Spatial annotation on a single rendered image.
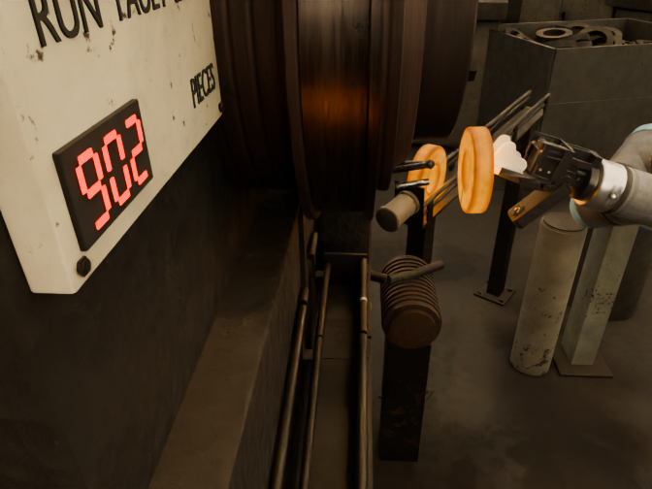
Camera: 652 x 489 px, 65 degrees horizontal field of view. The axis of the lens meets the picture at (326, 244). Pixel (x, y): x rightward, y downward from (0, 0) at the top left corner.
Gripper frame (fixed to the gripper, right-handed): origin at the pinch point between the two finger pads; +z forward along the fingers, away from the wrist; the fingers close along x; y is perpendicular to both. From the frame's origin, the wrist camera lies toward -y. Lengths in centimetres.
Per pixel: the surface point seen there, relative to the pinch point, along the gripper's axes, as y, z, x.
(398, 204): -17.8, 7.6, -12.6
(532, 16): 14, -128, -411
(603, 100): -5, -104, -176
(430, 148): -7.4, 3.2, -23.1
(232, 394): -7, 30, 59
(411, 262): -32.0, -1.0, -14.7
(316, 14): 21, 32, 47
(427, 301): -32.0, -3.2, -0.4
